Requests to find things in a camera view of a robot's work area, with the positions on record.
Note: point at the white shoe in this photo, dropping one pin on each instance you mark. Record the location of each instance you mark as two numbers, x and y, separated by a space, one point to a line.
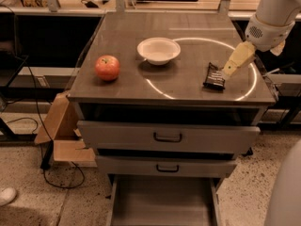
7 195

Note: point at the grey drawer cabinet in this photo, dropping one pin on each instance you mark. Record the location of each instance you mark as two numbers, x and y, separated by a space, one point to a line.
172 93

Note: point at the middle grey drawer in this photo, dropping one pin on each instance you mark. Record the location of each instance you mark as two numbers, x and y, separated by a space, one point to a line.
164 166

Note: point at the white bowl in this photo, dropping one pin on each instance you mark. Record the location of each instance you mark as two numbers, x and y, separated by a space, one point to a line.
158 51

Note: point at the bottom grey open drawer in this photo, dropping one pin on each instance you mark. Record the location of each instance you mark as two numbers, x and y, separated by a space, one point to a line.
163 201

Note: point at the top grey drawer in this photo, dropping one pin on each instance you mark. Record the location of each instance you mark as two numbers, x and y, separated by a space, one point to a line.
168 137

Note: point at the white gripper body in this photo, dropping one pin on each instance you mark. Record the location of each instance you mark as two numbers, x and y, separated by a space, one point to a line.
265 36

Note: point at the red apple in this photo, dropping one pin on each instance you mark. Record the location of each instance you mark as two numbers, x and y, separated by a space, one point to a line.
107 68

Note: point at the black rxbar chocolate bar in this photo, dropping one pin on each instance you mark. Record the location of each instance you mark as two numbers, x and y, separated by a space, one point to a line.
214 78

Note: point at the background workbench shelf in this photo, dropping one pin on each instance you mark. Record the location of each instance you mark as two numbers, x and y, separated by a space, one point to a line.
238 9

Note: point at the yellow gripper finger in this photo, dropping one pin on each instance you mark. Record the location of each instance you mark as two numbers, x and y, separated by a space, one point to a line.
243 54

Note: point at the brown cardboard box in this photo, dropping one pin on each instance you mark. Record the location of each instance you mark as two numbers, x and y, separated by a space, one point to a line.
62 137

